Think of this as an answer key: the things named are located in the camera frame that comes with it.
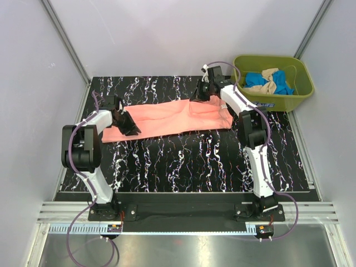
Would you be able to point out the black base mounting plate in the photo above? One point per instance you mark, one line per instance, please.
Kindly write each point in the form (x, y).
(187, 225)

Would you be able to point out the aluminium frame rail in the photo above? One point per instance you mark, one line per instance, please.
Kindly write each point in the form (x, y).
(306, 212)

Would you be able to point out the slotted cable duct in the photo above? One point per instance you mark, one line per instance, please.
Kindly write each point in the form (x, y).
(103, 229)
(260, 230)

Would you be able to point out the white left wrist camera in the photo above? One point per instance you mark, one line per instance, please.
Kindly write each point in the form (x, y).
(120, 107)

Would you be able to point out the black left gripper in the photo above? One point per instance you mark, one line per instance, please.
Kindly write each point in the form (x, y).
(132, 128)

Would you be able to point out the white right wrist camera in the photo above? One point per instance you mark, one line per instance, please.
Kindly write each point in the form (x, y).
(206, 75)

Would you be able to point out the blue t shirt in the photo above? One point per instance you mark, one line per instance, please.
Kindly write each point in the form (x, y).
(282, 87)

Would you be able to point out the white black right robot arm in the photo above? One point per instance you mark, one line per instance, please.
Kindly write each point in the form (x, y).
(254, 134)

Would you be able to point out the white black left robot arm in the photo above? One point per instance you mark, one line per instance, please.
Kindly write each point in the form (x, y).
(81, 152)

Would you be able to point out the olive green plastic bin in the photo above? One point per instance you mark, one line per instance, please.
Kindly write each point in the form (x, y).
(297, 77)

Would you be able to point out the pink t shirt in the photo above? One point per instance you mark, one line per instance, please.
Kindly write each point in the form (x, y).
(172, 118)

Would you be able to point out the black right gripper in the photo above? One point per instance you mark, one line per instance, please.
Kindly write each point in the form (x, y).
(197, 95)

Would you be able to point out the left slotted cable duct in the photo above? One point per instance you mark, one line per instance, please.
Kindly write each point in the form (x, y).
(103, 229)

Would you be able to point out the right slotted cable duct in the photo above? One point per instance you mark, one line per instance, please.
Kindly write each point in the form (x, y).
(260, 230)

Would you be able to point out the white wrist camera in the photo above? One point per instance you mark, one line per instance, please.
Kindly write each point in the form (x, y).
(206, 75)
(120, 107)

